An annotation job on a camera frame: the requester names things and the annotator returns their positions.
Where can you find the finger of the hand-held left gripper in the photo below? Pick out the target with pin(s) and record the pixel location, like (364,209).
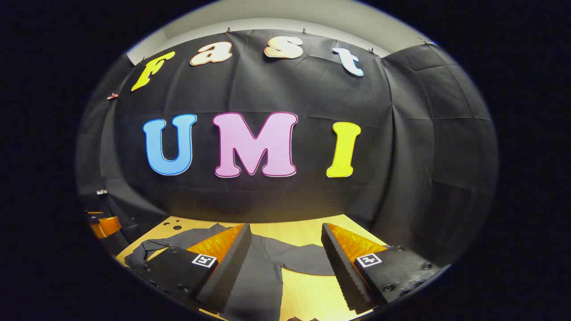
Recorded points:
(106,226)

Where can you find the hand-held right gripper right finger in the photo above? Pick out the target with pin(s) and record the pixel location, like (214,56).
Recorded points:
(345,272)

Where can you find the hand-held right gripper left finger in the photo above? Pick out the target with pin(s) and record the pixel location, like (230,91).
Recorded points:
(229,272)

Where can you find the grey button shirt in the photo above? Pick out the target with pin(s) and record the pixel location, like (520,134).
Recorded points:
(263,276)

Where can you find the red metal clip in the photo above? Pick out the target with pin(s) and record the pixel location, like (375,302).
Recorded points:
(112,96)

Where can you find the black backdrop cloth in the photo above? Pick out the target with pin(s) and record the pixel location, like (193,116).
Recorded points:
(267,89)

